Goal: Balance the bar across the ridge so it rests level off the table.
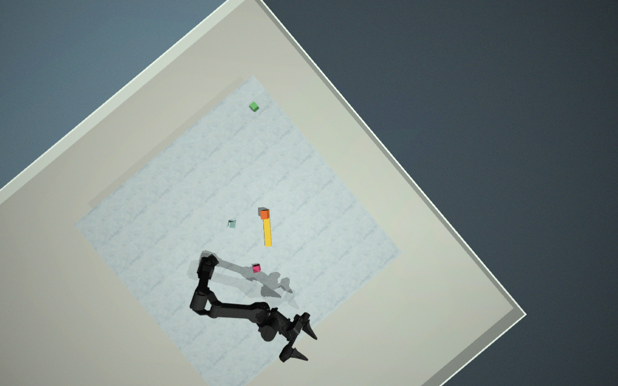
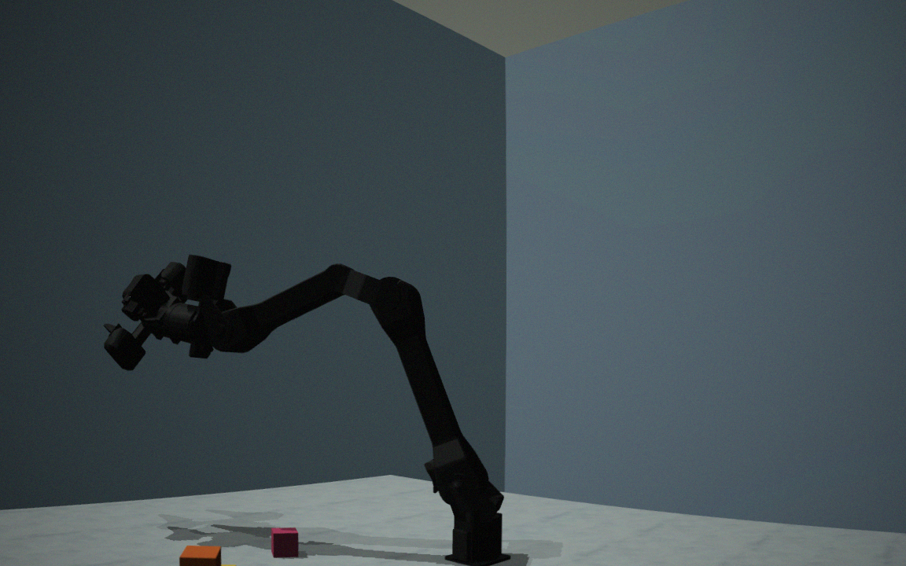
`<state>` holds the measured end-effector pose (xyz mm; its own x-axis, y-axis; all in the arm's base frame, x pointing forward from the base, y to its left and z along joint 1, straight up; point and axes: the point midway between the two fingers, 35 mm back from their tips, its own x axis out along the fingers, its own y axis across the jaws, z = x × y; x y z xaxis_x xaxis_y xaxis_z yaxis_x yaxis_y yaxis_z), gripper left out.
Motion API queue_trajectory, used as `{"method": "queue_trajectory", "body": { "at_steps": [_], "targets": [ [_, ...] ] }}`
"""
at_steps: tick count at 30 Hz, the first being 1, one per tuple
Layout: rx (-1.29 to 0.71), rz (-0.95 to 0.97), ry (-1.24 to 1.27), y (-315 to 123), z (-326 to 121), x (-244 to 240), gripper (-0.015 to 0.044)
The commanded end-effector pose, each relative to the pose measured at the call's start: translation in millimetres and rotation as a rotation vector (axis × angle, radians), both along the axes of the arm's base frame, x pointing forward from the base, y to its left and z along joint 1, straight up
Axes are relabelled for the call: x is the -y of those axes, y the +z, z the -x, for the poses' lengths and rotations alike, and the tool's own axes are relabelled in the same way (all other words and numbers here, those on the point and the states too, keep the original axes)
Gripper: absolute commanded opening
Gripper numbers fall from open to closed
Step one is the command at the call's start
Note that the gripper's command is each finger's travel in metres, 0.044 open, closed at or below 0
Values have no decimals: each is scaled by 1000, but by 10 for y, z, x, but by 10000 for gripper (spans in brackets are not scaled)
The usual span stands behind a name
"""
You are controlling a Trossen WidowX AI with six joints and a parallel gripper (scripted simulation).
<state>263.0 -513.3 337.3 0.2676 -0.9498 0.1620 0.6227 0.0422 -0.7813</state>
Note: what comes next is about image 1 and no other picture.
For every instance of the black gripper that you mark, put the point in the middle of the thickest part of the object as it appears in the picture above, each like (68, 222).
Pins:
(288, 352)

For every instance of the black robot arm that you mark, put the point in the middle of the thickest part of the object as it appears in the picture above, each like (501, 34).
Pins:
(268, 321)

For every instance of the yellow bar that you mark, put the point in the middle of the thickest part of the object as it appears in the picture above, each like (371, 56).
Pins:
(265, 215)

